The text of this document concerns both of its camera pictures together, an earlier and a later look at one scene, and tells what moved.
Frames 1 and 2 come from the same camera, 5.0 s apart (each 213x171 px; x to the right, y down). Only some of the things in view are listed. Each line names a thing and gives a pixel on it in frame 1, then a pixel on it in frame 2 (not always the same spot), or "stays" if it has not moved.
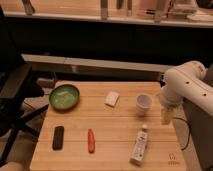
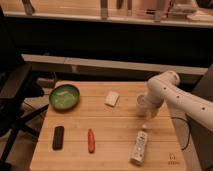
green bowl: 65,97 stays
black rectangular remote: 58,136 stays
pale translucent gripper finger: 165,116 to 153,113
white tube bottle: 139,152 stays
